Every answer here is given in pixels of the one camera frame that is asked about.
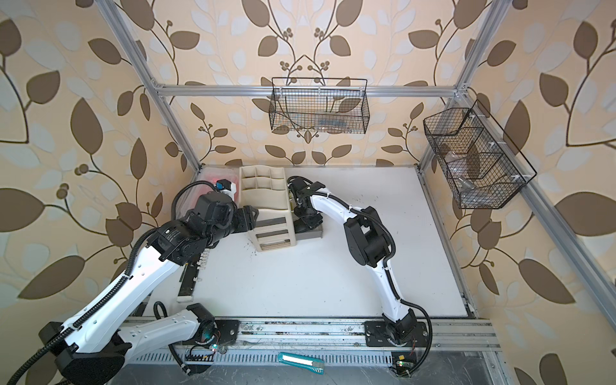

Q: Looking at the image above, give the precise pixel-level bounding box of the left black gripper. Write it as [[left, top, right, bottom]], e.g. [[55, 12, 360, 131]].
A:
[[202, 204, 259, 249]]

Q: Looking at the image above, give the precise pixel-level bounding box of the beige drawer organizer cabinet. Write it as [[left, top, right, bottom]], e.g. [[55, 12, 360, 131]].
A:
[[239, 165, 297, 252]]

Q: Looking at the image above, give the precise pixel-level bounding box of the grey drawer of organizer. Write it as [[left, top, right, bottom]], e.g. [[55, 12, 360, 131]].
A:
[[292, 213, 323, 241]]

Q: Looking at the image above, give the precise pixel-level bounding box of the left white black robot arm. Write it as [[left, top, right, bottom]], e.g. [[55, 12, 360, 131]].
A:
[[8, 180, 258, 384]]

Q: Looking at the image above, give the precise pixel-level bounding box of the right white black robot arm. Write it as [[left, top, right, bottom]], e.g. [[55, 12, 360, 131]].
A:
[[287, 176, 433, 348]]

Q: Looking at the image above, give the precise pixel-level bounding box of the pink clear plastic case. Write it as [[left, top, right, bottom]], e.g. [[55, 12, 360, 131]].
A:
[[178, 166, 239, 217]]

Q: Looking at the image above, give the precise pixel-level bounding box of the black tool strip on table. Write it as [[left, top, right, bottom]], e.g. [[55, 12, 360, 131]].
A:
[[176, 249, 210, 303]]

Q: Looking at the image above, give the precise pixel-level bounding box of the teal utility knife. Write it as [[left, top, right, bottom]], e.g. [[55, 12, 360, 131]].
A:
[[277, 352, 325, 375]]

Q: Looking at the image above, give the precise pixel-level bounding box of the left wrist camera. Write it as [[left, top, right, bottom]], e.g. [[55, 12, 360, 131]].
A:
[[216, 179, 237, 200]]

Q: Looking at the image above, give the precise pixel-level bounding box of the back black wire basket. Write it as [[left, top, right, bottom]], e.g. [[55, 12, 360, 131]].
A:
[[266, 76, 371, 134]]

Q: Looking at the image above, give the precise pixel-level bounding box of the black wire basket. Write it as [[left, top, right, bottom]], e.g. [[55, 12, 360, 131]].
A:
[[423, 100, 537, 210], [266, 76, 371, 134]]

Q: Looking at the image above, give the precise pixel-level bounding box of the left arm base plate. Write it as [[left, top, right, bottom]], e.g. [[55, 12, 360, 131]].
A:
[[184, 319, 240, 347]]

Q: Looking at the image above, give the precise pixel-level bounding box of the aluminium front rail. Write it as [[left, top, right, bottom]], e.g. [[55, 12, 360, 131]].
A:
[[219, 317, 501, 352]]

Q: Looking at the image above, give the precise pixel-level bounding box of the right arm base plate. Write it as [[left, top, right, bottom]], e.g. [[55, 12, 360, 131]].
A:
[[364, 320, 430, 349]]

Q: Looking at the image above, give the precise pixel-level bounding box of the right black wire basket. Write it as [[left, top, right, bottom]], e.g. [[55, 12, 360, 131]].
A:
[[423, 100, 537, 210]]

